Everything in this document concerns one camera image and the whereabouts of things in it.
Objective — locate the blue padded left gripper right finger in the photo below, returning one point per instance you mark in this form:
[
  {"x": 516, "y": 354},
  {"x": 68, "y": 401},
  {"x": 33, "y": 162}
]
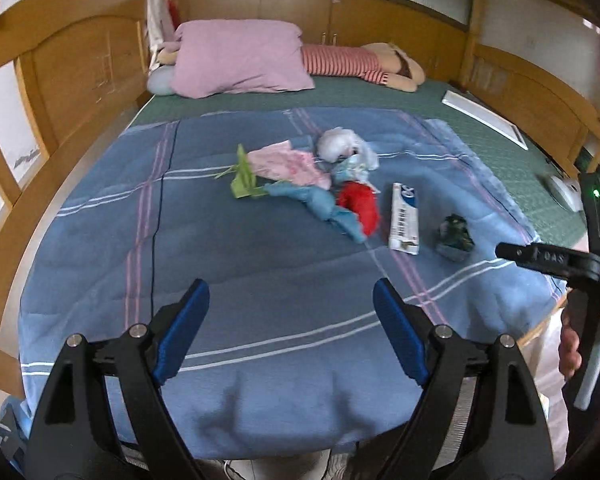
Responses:
[{"x": 479, "y": 415}]

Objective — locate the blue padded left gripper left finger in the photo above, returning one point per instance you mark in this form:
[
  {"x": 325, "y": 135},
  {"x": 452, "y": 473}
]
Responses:
[{"x": 73, "y": 434}]

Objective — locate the dark green foil wrapper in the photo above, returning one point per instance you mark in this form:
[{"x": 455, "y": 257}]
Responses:
[{"x": 454, "y": 241}]

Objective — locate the white plastic bag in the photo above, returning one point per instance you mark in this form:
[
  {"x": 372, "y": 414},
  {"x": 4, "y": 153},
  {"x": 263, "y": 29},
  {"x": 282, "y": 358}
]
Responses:
[{"x": 338, "y": 143}]

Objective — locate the person right hand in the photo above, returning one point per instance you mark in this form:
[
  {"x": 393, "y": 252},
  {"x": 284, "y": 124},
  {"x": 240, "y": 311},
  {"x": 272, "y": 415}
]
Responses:
[{"x": 570, "y": 359}]

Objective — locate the green quilted mattress cover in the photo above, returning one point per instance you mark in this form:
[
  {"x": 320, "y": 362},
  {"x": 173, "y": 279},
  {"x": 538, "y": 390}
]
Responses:
[{"x": 521, "y": 171}]

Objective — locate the white round device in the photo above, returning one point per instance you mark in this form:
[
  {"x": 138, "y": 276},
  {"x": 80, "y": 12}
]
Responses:
[{"x": 566, "y": 192}]

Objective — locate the white flat panel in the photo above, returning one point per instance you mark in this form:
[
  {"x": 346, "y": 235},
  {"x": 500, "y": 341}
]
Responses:
[{"x": 487, "y": 117}]

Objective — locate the white toothpaste box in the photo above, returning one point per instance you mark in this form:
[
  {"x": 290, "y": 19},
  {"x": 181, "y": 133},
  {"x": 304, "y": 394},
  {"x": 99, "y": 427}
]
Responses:
[{"x": 404, "y": 226}]

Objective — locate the blue striped blanket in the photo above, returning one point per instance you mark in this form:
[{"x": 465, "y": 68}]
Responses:
[{"x": 291, "y": 357}]

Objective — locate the red plastic wrapper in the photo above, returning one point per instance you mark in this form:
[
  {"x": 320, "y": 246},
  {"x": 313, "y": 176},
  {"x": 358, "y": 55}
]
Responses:
[{"x": 360, "y": 199}]

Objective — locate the pale blue face mask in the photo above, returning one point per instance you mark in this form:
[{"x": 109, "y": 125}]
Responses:
[{"x": 351, "y": 169}]

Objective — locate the light blue crumpled wrapper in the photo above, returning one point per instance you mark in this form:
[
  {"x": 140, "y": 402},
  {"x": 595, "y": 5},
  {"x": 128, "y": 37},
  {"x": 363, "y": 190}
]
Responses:
[{"x": 322, "y": 204}]

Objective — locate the green paper scrap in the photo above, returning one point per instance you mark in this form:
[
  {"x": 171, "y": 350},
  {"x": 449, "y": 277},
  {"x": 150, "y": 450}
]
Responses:
[{"x": 244, "y": 183}]

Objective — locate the striped plush doll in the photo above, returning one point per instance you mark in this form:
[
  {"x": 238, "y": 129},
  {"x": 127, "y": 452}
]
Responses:
[{"x": 377, "y": 63}]

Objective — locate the pink crumpled wrapper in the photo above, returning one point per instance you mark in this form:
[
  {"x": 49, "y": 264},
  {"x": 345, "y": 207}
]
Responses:
[{"x": 281, "y": 162}]

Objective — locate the wooden bed headboard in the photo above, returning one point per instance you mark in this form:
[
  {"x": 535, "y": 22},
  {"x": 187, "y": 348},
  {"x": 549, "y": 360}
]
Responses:
[{"x": 79, "y": 64}]

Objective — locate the pink pillow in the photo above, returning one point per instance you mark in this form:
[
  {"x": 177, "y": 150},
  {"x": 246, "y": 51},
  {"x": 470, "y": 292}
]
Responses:
[{"x": 238, "y": 56}]

